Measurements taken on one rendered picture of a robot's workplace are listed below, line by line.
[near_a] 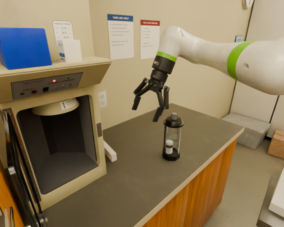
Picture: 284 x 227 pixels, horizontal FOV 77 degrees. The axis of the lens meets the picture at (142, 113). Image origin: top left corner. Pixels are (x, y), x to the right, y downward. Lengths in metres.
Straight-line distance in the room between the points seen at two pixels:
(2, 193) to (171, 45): 0.76
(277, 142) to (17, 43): 3.00
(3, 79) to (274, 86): 0.61
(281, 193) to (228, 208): 1.28
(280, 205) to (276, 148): 2.23
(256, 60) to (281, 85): 0.08
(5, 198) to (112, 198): 0.39
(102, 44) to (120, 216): 0.97
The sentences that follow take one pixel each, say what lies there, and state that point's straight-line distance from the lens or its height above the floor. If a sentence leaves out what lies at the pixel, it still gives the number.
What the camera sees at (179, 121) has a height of 1.18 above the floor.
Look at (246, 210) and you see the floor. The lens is 2.24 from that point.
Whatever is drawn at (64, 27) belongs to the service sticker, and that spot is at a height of 1.61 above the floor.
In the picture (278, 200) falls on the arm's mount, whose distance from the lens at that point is 0.94.
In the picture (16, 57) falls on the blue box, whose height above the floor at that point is 1.54.
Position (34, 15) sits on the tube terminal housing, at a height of 1.63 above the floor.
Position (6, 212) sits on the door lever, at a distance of 0.57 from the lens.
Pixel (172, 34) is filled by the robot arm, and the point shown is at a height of 1.58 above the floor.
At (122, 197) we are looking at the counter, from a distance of 0.86.
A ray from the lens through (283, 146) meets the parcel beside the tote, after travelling 3.10.
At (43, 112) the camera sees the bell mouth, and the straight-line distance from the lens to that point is 0.74.
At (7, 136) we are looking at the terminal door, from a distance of 0.47.
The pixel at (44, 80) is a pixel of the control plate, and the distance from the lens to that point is 0.57.
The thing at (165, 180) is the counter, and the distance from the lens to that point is 0.92.
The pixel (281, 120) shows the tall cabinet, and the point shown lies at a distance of 3.37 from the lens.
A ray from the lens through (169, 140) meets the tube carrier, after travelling 0.96.
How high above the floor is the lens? 1.59
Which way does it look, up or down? 24 degrees down
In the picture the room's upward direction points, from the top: straight up
